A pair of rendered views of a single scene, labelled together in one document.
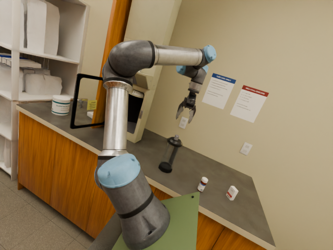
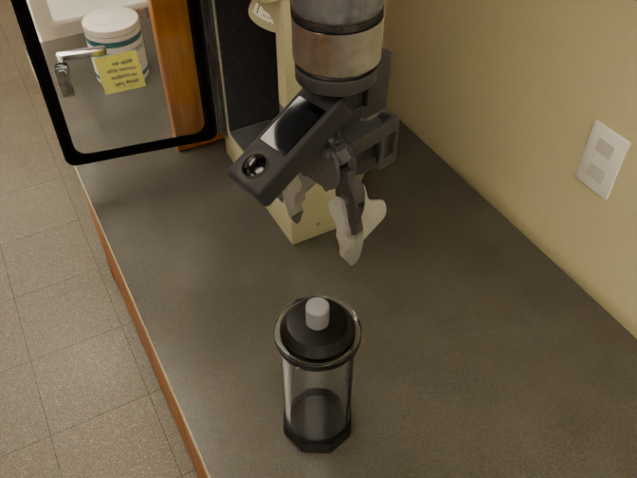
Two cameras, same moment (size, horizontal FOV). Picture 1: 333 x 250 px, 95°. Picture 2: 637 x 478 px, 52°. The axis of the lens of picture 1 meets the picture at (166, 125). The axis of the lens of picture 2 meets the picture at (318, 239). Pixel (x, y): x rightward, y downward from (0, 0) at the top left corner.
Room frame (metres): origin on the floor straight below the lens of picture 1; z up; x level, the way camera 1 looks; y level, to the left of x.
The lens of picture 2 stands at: (0.62, -0.45, 1.81)
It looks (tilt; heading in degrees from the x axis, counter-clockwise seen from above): 45 degrees down; 47
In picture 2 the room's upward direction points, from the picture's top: straight up
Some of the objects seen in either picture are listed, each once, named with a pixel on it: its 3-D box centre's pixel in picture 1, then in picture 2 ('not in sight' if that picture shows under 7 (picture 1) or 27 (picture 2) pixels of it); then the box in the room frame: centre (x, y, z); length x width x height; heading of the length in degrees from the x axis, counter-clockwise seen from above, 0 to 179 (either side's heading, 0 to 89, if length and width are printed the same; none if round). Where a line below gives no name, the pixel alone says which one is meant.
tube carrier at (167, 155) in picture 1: (170, 154); (318, 376); (0.96, -0.09, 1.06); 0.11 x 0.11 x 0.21
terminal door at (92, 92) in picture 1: (93, 102); (123, 64); (1.10, 0.58, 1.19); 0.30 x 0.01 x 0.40; 155
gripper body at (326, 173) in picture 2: (190, 98); (340, 117); (0.99, -0.09, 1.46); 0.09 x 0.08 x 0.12; 0
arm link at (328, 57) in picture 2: (194, 86); (334, 38); (0.98, -0.09, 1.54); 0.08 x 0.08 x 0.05
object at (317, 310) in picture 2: (175, 139); (318, 322); (0.96, -0.09, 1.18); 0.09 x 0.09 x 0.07
